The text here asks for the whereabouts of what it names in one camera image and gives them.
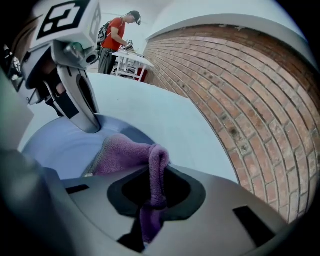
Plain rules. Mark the red box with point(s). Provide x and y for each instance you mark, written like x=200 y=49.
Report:
x=142 y=73

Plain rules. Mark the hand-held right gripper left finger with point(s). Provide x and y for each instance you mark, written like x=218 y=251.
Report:
x=100 y=195

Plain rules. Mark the white side table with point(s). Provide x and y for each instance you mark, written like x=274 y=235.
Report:
x=130 y=57

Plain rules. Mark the blue round bowl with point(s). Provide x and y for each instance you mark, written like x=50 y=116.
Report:
x=62 y=150

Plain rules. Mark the purple fleece cloth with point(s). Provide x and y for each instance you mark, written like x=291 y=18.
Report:
x=125 y=152

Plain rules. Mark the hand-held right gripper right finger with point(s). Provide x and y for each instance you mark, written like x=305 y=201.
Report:
x=212 y=197

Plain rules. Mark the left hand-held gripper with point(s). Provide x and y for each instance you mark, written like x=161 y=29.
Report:
x=62 y=30

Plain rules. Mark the person's left forearm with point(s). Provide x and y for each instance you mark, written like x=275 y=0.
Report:
x=25 y=37

